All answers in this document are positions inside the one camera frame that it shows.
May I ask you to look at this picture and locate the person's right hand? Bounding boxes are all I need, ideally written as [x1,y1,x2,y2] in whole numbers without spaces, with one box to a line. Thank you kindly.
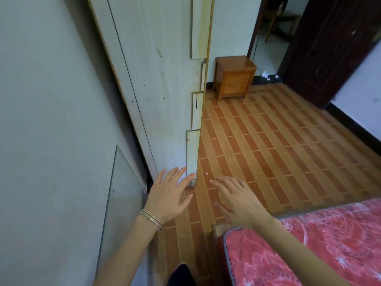
[209,176,273,230]

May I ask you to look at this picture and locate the person's left hand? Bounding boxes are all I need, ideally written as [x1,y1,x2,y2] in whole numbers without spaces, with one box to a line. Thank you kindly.
[142,167,196,226]

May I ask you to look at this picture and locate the person's left forearm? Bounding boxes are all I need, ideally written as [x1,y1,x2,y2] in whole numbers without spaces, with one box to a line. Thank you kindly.
[93,214,161,286]

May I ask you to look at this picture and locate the person's right forearm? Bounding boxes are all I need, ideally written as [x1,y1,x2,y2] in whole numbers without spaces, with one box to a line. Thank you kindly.
[254,218,353,286]

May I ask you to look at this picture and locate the clear glass pane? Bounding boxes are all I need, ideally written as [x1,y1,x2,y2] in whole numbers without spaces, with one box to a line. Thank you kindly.
[95,145,149,286]

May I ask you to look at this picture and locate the person's dark trouser leg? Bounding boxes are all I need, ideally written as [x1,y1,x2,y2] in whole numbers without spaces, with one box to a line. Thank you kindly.
[167,264,197,286]

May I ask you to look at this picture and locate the white wooden wardrobe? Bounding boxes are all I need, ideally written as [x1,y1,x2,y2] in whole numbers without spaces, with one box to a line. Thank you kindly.
[86,0,215,188]

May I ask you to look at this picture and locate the red floral mattress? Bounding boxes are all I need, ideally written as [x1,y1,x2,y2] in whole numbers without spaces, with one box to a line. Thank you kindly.
[217,198,381,286]

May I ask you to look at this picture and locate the small wooden nightstand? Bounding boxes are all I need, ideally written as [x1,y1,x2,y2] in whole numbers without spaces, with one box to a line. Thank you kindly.
[213,55,257,101]

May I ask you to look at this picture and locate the dark brown wooden door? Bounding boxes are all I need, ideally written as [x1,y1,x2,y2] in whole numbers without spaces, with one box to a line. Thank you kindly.
[278,0,381,109]

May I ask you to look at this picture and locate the wooden chair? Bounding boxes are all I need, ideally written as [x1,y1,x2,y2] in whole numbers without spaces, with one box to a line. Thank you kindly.
[262,0,301,43]

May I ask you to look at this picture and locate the silver bangle bracelets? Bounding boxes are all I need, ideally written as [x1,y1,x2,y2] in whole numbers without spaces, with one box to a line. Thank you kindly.
[139,210,164,231]

